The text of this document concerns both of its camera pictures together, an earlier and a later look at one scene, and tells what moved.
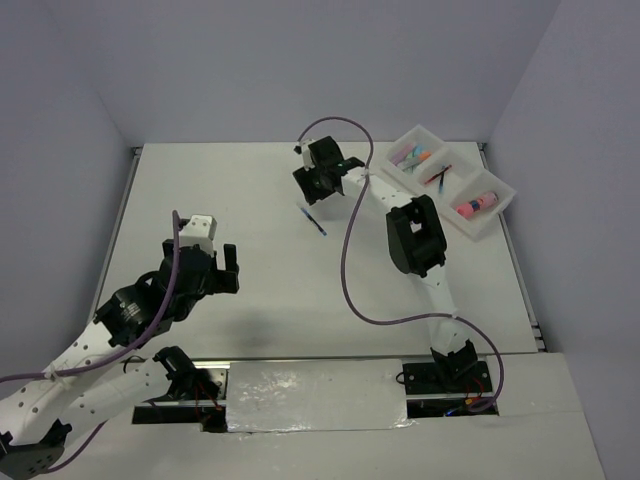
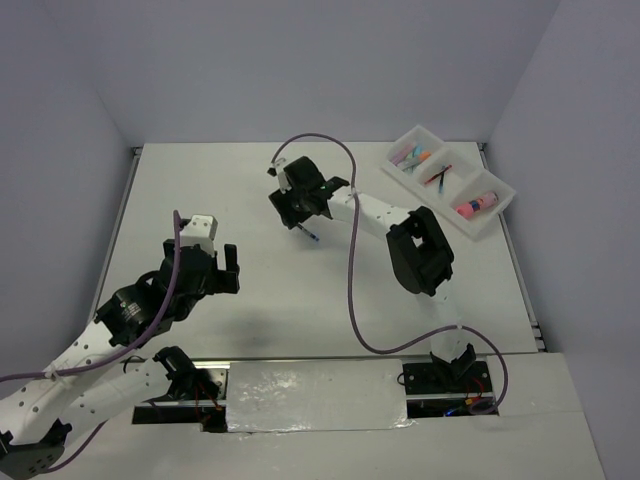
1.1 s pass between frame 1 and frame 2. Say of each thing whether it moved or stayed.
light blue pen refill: stayed
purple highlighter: stayed
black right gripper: moved
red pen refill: stayed
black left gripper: stayed
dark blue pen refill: moved
